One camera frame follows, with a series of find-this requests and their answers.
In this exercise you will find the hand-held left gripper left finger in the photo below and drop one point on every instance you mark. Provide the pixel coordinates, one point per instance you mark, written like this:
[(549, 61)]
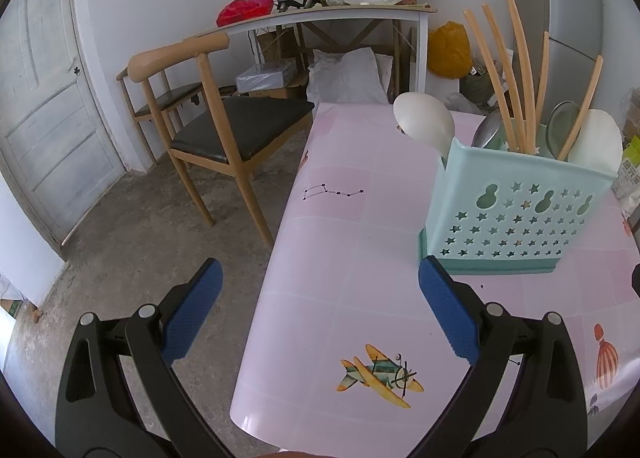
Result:
[(195, 313)]

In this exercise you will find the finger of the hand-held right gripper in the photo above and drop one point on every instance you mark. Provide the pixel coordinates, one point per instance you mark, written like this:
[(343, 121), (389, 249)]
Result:
[(636, 280)]

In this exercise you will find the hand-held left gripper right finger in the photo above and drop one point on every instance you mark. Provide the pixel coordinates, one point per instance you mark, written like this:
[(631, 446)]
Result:
[(445, 310)]

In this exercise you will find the white plastic spoon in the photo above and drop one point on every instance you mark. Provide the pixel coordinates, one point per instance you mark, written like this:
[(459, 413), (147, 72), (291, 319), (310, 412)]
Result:
[(600, 137), (422, 117)]

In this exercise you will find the mint green utensil holder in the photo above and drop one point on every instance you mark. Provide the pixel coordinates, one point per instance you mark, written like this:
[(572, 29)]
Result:
[(500, 165)]

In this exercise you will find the metal spoon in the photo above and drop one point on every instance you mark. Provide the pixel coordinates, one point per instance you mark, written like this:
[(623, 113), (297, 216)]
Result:
[(487, 132), (557, 125)]

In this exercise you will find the pink printed tablecloth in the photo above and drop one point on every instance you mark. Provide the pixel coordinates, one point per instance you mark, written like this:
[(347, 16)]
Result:
[(350, 238)]

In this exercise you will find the small box on floor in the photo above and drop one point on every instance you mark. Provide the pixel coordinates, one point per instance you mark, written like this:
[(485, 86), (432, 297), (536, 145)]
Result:
[(12, 305)]

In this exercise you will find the wooden chair with dark seat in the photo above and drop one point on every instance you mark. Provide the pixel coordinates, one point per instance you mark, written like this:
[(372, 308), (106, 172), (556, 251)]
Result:
[(240, 122), (170, 97)]

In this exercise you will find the olive green bag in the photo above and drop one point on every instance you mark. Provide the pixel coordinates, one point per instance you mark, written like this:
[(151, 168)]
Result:
[(477, 85)]

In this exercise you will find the silver foil box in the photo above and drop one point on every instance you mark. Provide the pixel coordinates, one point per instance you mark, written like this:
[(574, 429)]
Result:
[(265, 80)]

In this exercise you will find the white panel door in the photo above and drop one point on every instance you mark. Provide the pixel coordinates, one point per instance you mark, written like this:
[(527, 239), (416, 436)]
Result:
[(50, 112)]

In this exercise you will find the white sack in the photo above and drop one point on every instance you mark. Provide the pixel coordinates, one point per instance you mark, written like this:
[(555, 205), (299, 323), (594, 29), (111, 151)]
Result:
[(345, 75)]

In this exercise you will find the yellow plastic bag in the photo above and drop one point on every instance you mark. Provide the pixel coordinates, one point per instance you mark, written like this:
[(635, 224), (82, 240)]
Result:
[(450, 50)]

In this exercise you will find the grey refrigerator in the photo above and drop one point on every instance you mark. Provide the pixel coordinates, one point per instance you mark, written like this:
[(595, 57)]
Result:
[(570, 12)]

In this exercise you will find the cardboard box under desk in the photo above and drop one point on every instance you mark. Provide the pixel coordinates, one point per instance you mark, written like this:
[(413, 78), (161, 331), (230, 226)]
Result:
[(275, 45)]

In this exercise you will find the red plastic bag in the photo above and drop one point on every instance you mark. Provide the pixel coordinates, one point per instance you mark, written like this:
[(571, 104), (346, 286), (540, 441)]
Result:
[(242, 10)]

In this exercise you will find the white desk with wooden top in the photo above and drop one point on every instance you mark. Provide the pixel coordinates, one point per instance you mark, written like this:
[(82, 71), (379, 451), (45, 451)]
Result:
[(350, 11)]

